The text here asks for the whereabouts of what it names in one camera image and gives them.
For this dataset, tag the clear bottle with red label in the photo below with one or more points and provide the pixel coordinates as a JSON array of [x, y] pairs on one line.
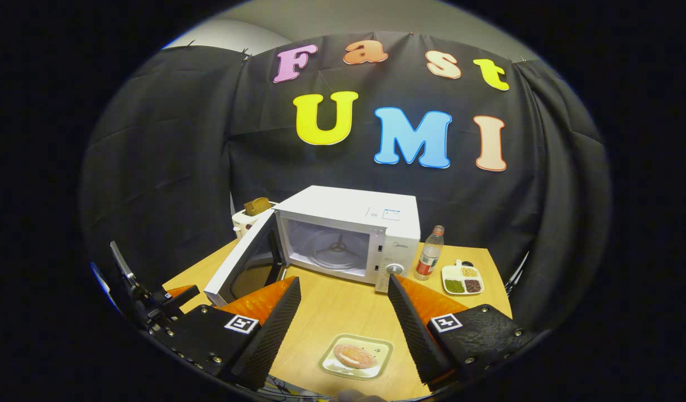
[[428, 259]]

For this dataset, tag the white toaster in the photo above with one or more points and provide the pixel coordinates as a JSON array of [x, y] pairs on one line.
[[242, 226]]

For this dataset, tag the pale green square plate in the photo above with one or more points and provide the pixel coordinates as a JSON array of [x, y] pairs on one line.
[[329, 365]]

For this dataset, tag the breaded pink food patty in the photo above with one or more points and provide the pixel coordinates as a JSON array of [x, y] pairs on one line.
[[355, 355]]

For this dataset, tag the white microwave oven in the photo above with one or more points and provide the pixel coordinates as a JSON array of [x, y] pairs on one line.
[[348, 206]]

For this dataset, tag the brown bread slice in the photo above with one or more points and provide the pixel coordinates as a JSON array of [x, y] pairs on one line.
[[257, 206]]

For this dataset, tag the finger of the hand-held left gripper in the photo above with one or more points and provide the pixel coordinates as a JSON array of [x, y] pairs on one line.
[[178, 298]]

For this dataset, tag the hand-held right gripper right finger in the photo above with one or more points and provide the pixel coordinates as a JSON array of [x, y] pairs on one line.
[[415, 335]]

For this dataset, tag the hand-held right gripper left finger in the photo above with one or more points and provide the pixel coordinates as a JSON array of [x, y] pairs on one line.
[[270, 340]]

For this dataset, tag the white divided dish of beans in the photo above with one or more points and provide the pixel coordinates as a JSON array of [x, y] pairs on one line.
[[460, 286]]

